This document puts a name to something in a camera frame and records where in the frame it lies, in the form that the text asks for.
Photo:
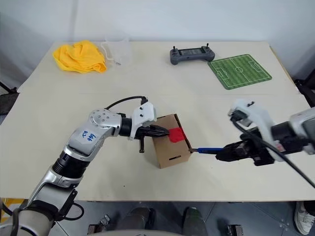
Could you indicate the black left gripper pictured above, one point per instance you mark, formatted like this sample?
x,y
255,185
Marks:
x,y
143,132

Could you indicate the black equipment frame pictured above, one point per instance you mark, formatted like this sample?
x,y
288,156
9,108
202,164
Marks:
x,y
306,86

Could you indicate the yellow crumpled cloth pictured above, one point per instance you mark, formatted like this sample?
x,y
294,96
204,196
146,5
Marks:
x,y
78,57

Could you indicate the black stand leg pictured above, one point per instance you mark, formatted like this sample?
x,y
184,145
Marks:
x,y
7,89

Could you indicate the green soccer field mat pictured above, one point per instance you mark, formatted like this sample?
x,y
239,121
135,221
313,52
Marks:
x,y
238,71

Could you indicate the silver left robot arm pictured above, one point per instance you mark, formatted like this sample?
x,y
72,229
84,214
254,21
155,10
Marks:
x,y
81,140

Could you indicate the brown cardboard box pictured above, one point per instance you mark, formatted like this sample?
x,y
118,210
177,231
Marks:
x,y
169,152

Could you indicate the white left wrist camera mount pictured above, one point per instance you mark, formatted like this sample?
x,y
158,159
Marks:
x,y
145,114

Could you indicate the grey handheld remote controller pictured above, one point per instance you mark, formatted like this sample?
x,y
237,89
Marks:
x,y
190,56

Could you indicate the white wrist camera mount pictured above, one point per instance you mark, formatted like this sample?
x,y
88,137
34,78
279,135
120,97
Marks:
x,y
261,115
145,114

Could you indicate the yellow white floor marker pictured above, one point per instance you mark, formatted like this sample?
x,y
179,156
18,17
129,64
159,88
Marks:
x,y
11,202

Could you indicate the white sneaker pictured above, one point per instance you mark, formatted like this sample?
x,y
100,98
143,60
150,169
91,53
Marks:
x,y
303,218

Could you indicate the beige left shoulder cover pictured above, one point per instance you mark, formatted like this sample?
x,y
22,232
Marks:
x,y
29,223

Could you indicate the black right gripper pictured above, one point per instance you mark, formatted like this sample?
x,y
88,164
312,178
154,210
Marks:
x,y
257,153

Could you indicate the small metal floor bracket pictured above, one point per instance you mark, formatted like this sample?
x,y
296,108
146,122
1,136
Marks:
x,y
101,223
235,230

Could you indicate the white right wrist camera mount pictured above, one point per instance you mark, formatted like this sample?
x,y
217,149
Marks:
x,y
261,115

